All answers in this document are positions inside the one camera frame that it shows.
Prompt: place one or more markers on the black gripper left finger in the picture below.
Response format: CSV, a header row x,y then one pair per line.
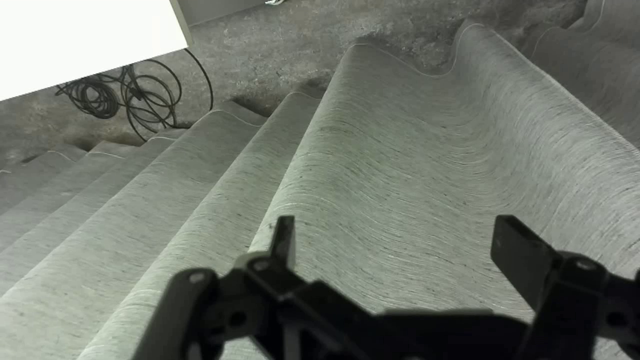
x,y
260,298

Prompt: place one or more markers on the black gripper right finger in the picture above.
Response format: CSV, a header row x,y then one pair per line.
x,y
577,301

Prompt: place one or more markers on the grey fabric curtain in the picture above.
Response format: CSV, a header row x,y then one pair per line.
x,y
393,177

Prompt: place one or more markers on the white table top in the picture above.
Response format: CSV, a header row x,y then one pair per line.
x,y
46,42

